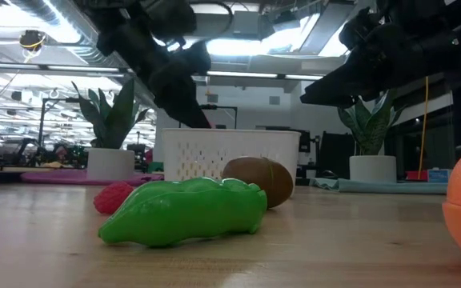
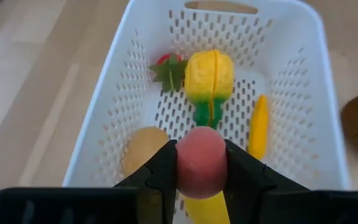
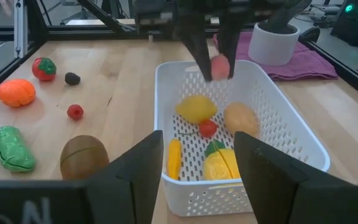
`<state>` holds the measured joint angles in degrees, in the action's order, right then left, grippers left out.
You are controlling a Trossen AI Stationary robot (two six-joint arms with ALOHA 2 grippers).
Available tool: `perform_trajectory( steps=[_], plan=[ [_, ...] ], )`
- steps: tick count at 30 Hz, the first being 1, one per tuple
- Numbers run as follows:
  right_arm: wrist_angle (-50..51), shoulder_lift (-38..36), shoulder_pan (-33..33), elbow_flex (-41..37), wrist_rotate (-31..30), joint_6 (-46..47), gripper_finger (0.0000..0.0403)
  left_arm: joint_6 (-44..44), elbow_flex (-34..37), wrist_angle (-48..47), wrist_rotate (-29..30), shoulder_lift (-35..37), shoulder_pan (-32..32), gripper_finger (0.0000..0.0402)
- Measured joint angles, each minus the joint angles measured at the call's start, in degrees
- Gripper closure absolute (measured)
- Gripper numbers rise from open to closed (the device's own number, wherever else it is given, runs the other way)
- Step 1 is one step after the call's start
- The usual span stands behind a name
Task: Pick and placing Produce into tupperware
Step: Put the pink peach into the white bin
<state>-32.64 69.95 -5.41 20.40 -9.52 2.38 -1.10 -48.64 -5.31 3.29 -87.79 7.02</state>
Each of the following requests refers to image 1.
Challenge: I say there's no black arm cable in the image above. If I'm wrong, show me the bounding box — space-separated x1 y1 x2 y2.
192 0 235 37

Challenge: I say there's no green toy pea pod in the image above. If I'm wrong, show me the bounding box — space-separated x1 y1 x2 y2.
98 177 269 248

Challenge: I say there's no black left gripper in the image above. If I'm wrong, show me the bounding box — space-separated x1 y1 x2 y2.
98 23 211 129

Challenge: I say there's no yellow cable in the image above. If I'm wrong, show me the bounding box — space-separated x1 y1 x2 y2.
416 75 431 170

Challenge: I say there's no long ceiling tube light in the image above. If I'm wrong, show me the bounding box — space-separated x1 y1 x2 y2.
0 62 323 81

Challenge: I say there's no red plastic strawberry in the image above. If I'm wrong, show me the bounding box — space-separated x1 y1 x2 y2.
93 182 134 216

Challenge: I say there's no black chair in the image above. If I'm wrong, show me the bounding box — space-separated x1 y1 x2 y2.
319 130 355 179

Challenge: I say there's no black ceiling dome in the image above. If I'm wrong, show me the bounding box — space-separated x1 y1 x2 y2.
18 30 46 52

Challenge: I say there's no red object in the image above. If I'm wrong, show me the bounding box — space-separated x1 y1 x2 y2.
405 170 430 182

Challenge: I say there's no white perforated plastic basket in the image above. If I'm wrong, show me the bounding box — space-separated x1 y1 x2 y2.
161 127 302 199

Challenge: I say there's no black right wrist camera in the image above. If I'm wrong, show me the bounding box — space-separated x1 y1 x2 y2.
338 7 379 51

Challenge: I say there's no green snake plant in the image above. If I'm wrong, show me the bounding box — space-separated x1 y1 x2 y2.
71 78 151 150
336 90 411 156

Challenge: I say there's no blue box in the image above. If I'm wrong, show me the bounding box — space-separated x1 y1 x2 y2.
427 168 452 184

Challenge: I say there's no brown toy kiwi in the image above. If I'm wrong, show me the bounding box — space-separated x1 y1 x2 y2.
221 156 295 210

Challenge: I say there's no white round plant pot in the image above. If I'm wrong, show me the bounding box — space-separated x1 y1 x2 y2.
86 148 136 182
349 154 398 184

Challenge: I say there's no black gantry frame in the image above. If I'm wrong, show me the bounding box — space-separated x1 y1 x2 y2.
204 104 239 129

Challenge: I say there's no purple cloth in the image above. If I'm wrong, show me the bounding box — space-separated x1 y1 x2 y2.
19 168 166 187

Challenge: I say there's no teal cloth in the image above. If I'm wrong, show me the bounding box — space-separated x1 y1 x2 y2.
309 177 450 196

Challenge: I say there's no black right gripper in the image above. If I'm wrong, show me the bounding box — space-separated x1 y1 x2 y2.
300 27 461 109

